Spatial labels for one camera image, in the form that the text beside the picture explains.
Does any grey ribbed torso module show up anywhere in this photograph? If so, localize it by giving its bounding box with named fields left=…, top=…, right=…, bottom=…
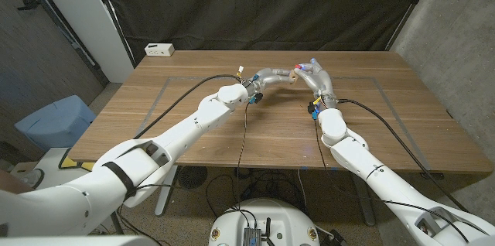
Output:
left=242, top=227, right=263, bottom=246

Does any grey table leg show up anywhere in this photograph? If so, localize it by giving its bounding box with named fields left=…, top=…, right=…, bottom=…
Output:
left=350, top=170, right=377, bottom=227

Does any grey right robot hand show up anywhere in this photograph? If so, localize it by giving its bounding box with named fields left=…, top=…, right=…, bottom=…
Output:
left=293, top=58, right=338, bottom=111

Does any black floor cable bundle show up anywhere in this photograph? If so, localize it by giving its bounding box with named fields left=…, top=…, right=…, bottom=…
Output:
left=204, top=166, right=310, bottom=220

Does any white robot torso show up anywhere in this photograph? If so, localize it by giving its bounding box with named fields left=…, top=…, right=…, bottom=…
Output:
left=208, top=198, right=321, bottom=246

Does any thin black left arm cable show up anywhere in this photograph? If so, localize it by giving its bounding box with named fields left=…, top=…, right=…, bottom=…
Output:
left=135, top=102, right=251, bottom=212

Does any blue plastic bin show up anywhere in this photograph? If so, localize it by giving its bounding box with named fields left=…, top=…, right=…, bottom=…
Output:
left=14, top=94, right=97, bottom=152

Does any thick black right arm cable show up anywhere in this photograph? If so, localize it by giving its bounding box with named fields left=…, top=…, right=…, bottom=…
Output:
left=336, top=97, right=469, bottom=212

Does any white table leg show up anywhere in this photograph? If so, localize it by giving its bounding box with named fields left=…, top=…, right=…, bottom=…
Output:
left=154, top=165, right=179, bottom=217

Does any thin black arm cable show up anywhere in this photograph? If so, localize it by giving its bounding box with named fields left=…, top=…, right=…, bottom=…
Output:
left=312, top=118, right=471, bottom=243
left=135, top=102, right=251, bottom=212

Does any black door handle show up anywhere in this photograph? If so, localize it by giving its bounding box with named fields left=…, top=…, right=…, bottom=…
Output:
left=16, top=0, right=42, bottom=12

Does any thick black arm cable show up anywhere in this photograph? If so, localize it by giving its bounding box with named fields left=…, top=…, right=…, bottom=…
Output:
left=133, top=74, right=243, bottom=140
left=336, top=97, right=469, bottom=212

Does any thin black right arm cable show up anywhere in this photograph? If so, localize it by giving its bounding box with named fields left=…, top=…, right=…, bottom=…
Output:
left=312, top=118, right=471, bottom=243

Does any black backdrop curtain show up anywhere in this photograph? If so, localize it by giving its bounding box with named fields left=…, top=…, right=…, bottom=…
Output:
left=94, top=0, right=440, bottom=65

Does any white pillar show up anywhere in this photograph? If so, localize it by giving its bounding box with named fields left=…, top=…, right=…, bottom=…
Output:
left=29, top=0, right=135, bottom=84

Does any yellow floor object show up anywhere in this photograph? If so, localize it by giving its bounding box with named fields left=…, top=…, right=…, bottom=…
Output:
left=60, top=155, right=96, bottom=172

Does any black backdrop stand pole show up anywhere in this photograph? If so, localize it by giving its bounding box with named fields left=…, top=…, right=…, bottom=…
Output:
left=384, top=0, right=440, bottom=52
left=89, top=0, right=137, bottom=69

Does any dark grey door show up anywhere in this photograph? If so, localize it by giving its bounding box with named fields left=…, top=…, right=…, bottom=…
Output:
left=0, top=0, right=111, bottom=127

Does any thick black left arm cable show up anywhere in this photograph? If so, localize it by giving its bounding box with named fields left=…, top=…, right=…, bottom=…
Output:
left=133, top=74, right=243, bottom=140

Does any person's bare leg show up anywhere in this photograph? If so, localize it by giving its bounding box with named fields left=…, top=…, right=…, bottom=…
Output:
left=0, top=170, right=34, bottom=195

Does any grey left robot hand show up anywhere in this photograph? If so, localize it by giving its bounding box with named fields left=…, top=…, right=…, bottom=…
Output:
left=245, top=67, right=298, bottom=102

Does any black floor fan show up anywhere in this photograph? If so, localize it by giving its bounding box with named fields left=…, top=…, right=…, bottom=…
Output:
left=176, top=166, right=209, bottom=190

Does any white power strip box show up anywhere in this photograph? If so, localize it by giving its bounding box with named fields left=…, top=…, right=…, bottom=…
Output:
left=144, top=43, right=176, bottom=58

